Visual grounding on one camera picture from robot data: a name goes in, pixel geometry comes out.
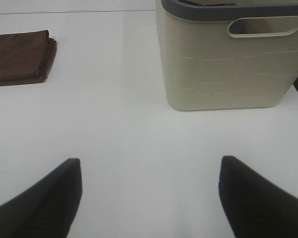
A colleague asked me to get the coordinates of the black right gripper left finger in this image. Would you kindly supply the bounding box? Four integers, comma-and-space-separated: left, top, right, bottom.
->
0, 158, 82, 238

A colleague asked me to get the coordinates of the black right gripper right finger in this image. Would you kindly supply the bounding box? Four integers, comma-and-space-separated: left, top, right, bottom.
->
219, 156, 298, 238

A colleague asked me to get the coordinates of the brown towel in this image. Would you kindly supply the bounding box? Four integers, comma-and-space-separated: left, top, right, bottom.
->
0, 30, 57, 86

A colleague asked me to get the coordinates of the beige plastic basket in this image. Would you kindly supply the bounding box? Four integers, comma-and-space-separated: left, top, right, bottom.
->
155, 0, 298, 111

